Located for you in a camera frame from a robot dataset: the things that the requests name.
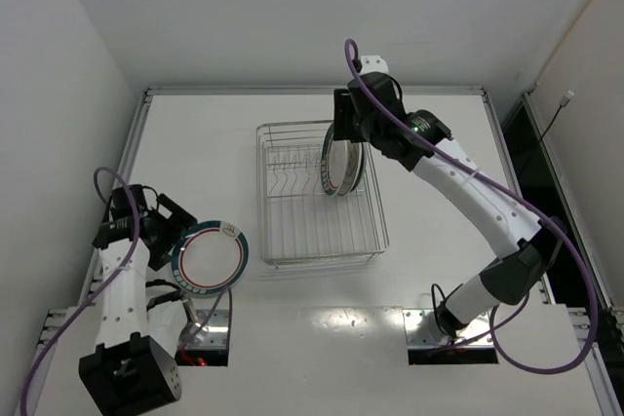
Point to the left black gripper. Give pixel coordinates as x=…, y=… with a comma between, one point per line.
x=176, y=214

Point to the black cable white connector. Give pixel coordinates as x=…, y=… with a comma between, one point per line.
x=562, y=104

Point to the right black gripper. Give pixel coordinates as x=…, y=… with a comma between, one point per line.
x=341, y=114

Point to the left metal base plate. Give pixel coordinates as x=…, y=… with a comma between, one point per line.
x=207, y=336

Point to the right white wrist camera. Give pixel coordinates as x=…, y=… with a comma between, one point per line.
x=373, y=64

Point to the metal wire dish rack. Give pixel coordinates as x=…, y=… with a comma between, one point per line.
x=299, y=223

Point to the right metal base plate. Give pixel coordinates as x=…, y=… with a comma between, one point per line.
x=423, y=334

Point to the green red rimmed plate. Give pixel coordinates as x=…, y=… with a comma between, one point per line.
x=209, y=258
x=334, y=162

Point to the metal base plate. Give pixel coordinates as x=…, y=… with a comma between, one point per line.
x=423, y=334
x=207, y=336

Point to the white grey rimmed plate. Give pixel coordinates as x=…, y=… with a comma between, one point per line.
x=354, y=168

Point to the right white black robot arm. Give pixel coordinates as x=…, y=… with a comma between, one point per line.
x=424, y=146

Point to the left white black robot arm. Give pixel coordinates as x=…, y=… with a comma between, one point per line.
x=133, y=368

